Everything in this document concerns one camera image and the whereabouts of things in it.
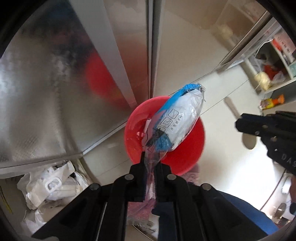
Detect blue white plastic wrapper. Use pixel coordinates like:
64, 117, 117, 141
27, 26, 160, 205
124, 83, 205, 227

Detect red trash bin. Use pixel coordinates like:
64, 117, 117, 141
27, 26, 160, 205
123, 96, 206, 176

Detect orange yellow bottle on floor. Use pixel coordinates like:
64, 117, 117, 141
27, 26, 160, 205
260, 94, 285, 110

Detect white plastic bag on floor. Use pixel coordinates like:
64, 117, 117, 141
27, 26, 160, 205
17, 161, 92, 235

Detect person's legs in jeans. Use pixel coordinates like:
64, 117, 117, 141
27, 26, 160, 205
159, 182, 280, 241

